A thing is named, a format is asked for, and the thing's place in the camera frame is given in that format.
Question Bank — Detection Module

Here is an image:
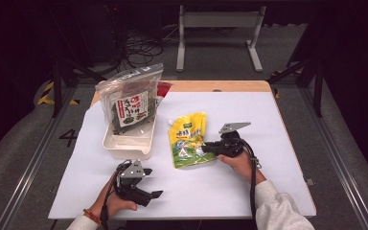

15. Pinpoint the aluminium floor rail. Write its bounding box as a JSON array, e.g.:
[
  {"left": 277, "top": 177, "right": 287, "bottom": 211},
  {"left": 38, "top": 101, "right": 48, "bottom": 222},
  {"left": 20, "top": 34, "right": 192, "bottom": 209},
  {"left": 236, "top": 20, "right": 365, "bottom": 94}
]
[
  {"left": 300, "top": 86, "right": 368, "bottom": 230},
  {"left": 0, "top": 86, "right": 78, "bottom": 230}
]

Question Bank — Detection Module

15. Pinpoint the right hand-held gripper cable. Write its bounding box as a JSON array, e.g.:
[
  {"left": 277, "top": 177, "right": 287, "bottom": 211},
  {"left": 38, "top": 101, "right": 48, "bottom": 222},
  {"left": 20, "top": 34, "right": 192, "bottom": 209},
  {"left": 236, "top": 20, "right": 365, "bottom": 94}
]
[{"left": 235, "top": 137, "right": 264, "bottom": 222}]

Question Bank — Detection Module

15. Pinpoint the person's right hand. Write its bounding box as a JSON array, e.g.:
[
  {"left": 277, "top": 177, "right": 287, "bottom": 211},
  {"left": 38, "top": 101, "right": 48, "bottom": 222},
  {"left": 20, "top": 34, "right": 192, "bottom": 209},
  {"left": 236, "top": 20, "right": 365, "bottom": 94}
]
[{"left": 218, "top": 149, "right": 267, "bottom": 186}]

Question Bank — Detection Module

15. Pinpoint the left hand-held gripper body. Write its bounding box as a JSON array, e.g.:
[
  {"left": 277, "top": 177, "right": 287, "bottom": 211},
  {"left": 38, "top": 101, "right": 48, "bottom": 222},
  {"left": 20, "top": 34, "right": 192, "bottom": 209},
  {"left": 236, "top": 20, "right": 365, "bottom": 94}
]
[{"left": 114, "top": 159, "right": 152, "bottom": 207}]

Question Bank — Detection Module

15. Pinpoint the white plastic storage box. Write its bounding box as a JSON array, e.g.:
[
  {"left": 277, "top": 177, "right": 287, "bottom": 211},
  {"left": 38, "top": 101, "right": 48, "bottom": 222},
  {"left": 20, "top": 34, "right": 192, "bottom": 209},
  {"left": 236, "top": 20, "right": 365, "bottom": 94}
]
[{"left": 102, "top": 95, "right": 158, "bottom": 161}]

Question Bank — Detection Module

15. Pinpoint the orange bead bracelet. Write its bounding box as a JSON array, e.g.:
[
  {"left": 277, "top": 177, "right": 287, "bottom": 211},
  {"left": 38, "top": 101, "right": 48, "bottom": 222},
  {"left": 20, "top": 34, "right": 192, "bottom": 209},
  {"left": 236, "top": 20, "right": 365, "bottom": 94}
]
[{"left": 82, "top": 208, "right": 104, "bottom": 229}]

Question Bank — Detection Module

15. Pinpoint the person's left hand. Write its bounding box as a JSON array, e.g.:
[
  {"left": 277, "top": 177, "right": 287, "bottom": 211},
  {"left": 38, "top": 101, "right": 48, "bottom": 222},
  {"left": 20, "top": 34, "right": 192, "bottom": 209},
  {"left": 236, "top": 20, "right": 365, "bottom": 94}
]
[{"left": 90, "top": 173, "right": 139, "bottom": 220}]

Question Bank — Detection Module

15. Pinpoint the left hand-held gripper cable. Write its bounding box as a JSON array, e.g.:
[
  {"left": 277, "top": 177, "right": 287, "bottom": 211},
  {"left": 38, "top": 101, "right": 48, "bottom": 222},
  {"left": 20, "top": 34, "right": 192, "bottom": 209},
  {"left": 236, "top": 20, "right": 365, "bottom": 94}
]
[{"left": 100, "top": 161, "right": 132, "bottom": 230}]

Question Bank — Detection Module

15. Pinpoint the yellow and black hazard tape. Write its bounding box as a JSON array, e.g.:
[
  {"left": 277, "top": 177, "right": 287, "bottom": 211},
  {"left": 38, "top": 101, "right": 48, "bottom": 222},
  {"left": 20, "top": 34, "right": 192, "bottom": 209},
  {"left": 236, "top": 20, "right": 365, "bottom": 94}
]
[{"left": 36, "top": 80, "right": 81, "bottom": 106}]

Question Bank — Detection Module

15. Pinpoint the clear bag of dried seaweed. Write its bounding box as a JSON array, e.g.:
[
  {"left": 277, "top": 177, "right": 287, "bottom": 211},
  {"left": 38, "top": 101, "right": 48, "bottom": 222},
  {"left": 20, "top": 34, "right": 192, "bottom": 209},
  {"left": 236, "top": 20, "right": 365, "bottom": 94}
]
[{"left": 95, "top": 62, "right": 165, "bottom": 136}]

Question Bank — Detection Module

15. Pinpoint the black metal stand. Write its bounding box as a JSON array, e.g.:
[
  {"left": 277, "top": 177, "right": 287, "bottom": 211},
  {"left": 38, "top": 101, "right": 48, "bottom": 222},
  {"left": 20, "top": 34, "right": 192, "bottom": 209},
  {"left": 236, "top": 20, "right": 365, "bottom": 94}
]
[
  {"left": 266, "top": 57, "right": 326, "bottom": 119},
  {"left": 49, "top": 57, "right": 108, "bottom": 119}
]

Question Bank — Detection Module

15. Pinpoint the white table mat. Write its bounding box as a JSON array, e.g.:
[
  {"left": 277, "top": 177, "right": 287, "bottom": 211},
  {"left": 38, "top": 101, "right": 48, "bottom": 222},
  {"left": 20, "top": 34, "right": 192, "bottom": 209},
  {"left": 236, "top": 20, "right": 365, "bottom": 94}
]
[{"left": 47, "top": 91, "right": 317, "bottom": 220}]

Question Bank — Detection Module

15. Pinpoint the yellow spouted seasoning pouch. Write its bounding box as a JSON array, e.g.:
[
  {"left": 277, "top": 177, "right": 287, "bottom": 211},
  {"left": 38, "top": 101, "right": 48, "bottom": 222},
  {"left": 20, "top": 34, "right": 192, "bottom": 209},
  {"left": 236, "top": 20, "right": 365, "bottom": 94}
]
[{"left": 167, "top": 111, "right": 219, "bottom": 170}]

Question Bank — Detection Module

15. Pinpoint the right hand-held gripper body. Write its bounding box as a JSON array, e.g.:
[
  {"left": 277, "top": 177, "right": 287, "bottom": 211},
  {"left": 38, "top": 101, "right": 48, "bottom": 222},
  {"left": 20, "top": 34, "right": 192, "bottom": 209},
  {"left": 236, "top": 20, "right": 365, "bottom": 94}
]
[{"left": 215, "top": 122, "right": 253, "bottom": 159}]

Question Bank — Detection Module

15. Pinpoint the grey metal stand frame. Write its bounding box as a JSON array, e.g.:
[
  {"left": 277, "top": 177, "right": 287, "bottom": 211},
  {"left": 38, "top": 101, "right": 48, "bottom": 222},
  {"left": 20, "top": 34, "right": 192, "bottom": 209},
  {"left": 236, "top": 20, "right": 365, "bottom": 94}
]
[{"left": 175, "top": 4, "right": 267, "bottom": 73}]

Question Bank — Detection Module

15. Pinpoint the hand-held gripper cable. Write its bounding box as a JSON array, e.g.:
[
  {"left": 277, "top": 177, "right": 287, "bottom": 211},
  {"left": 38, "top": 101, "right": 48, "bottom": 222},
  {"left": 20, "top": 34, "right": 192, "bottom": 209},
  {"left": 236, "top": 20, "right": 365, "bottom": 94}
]
[
  {"left": 235, "top": 137, "right": 264, "bottom": 222},
  {"left": 100, "top": 161, "right": 132, "bottom": 230}
]

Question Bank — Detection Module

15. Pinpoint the tangle of black floor cables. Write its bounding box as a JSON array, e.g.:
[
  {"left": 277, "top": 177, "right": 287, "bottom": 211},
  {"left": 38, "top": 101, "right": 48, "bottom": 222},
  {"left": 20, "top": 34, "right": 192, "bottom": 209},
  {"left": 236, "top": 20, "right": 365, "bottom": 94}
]
[{"left": 114, "top": 28, "right": 165, "bottom": 80}]

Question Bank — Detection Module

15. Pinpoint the red and white snack packet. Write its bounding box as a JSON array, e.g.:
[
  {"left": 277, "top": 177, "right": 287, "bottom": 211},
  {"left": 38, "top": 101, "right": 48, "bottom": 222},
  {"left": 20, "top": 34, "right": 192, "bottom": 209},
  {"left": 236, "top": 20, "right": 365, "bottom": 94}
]
[{"left": 156, "top": 81, "right": 173, "bottom": 99}]

